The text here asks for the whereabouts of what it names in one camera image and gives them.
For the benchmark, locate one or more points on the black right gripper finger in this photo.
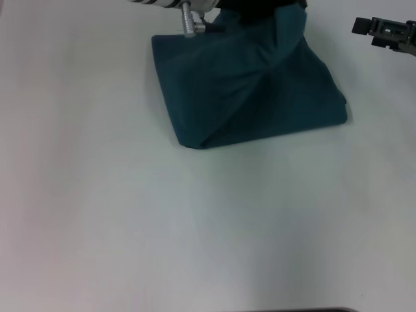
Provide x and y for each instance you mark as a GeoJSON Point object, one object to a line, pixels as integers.
{"type": "Point", "coordinates": [364, 26]}
{"type": "Point", "coordinates": [390, 40]}

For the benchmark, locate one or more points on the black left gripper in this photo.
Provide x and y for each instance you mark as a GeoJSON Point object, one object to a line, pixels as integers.
{"type": "Point", "coordinates": [260, 9]}

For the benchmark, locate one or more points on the teal t-shirt with beige print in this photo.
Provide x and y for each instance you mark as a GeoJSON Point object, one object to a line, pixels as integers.
{"type": "Point", "coordinates": [243, 87]}

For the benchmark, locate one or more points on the dark curved robot chest edge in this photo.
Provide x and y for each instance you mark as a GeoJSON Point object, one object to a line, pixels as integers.
{"type": "Point", "coordinates": [320, 310]}

